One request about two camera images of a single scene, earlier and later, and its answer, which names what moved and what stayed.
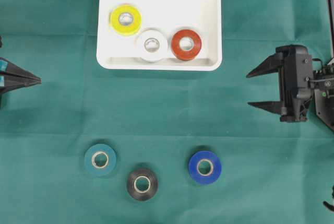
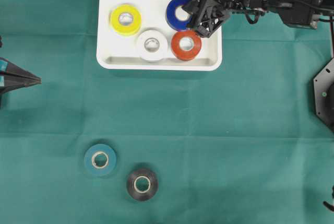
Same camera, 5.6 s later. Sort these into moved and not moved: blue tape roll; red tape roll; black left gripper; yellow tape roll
Moved: blue tape roll
Not moved: red tape roll; yellow tape roll; black left gripper
